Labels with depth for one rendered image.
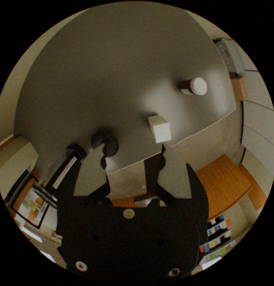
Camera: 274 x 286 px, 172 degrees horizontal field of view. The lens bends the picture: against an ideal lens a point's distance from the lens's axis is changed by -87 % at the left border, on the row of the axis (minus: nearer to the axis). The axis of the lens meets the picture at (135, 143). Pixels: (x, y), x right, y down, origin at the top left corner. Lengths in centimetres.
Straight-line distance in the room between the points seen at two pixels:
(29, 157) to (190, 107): 81
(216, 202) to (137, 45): 204
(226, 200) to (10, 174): 244
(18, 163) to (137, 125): 66
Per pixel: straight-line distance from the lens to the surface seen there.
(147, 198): 57
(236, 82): 206
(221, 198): 199
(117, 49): 31
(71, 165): 31
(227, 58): 200
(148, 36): 34
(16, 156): 67
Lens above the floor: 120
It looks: 61 degrees down
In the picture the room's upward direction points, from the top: 178 degrees counter-clockwise
